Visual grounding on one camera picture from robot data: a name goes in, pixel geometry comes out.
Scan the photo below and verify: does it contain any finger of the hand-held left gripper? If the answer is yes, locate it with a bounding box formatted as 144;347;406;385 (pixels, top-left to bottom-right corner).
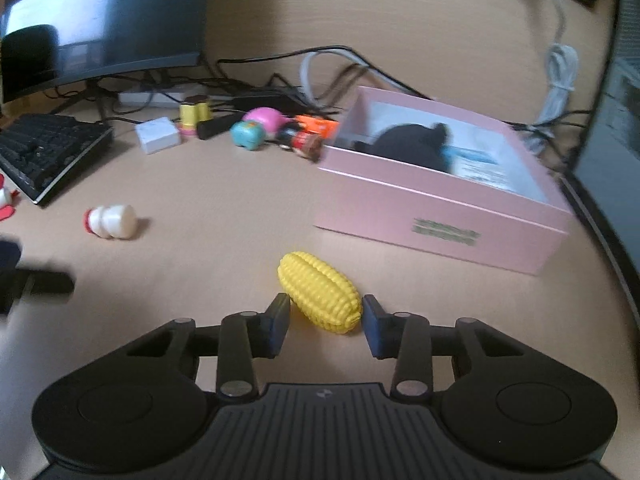
0;267;76;313
0;240;23;271

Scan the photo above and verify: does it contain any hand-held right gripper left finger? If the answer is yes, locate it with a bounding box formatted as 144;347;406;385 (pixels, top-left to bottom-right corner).
117;292;292;400

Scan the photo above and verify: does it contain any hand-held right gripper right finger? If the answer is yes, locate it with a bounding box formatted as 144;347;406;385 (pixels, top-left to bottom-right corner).
361;294;526;400

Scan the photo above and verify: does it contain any yellow corn toy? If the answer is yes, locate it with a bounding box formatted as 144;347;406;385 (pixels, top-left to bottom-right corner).
277;251;362;333

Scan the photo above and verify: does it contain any pink cardboard box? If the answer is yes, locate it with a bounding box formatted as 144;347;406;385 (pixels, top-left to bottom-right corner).
313;86;575;276

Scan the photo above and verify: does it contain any small dark red figurine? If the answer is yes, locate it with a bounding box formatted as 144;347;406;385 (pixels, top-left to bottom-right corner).
276;127;325;162

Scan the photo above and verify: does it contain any orange toy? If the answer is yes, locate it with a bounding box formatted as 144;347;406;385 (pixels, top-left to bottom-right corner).
292;115;340;141

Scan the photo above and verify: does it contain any yellow pudding toy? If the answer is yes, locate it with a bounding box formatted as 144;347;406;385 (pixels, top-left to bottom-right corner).
179;95;211;137

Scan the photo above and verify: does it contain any wooden desktop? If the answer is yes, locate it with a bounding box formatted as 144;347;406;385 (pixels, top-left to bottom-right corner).
0;0;640;480

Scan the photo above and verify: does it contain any white and red bottle toy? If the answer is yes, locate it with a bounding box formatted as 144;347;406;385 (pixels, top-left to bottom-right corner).
84;203;137;240

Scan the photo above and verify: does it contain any black keyboard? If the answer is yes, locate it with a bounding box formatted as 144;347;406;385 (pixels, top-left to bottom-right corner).
0;112;115;207

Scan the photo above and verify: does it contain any black plush toy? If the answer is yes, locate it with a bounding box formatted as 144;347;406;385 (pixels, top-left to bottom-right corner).
356;122;451;173

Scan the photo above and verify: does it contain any small white box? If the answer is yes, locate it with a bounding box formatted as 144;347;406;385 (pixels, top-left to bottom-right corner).
135;116;182;155

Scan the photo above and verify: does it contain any blue white card packet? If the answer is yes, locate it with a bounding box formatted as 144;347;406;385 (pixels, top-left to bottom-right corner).
447;145;518;193

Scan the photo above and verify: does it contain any teal toy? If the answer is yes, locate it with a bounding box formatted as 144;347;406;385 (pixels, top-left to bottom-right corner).
230;121;266;152

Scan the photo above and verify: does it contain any black cylinder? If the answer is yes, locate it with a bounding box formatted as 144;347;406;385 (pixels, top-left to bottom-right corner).
196;112;246;141

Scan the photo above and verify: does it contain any pink toy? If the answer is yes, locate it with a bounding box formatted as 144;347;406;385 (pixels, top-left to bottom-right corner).
242;106;288;140

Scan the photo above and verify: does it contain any white power strip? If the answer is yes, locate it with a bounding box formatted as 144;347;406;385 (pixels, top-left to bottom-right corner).
117;85;208;107

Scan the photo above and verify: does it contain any black power adapter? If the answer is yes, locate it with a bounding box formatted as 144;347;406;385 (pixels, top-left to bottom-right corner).
232;92;301;111

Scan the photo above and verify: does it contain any black computer monitor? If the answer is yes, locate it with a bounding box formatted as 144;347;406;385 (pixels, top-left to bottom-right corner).
0;0;208;111

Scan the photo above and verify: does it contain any glass sided computer case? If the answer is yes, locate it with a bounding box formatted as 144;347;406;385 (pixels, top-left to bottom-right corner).
565;0;640;331

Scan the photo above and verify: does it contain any black cable bundle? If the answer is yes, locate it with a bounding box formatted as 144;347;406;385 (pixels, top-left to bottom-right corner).
510;107;596;176

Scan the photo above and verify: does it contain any light grey looped cable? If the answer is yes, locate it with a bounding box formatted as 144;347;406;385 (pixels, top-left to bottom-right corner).
300;50;371;108

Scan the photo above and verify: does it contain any black cable tangle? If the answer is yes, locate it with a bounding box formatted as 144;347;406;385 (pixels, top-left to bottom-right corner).
50;45;436;121

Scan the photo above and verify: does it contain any grey bundled cable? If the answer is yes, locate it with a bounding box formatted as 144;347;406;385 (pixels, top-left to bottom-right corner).
525;0;581;153

